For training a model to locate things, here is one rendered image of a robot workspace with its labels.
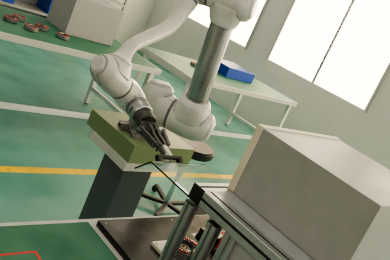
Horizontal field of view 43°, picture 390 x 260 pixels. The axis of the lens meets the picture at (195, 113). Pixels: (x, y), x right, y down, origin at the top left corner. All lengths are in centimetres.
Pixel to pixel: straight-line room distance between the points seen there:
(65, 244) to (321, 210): 76
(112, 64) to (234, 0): 58
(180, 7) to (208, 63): 28
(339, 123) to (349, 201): 550
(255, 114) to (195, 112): 522
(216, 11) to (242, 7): 11
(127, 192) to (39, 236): 98
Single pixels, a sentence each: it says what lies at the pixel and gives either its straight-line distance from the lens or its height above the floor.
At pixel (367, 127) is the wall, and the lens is 653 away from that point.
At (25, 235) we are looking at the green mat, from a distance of 156.
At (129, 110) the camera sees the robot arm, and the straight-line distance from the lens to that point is 186.
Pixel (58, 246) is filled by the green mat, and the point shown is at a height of 75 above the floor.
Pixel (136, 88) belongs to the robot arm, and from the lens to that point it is 188.
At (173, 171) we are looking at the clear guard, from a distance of 149.
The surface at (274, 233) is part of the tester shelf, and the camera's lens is 129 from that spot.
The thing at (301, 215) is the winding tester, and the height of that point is 118.
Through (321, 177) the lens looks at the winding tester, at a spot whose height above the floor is 129.
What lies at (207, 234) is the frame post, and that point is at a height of 101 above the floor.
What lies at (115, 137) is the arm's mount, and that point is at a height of 80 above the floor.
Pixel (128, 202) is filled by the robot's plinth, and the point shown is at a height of 49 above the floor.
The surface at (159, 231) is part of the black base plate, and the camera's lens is 179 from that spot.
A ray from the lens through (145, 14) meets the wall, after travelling 953.
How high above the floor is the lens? 159
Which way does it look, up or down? 14 degrees down
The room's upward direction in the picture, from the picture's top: 24 degrees clockwise
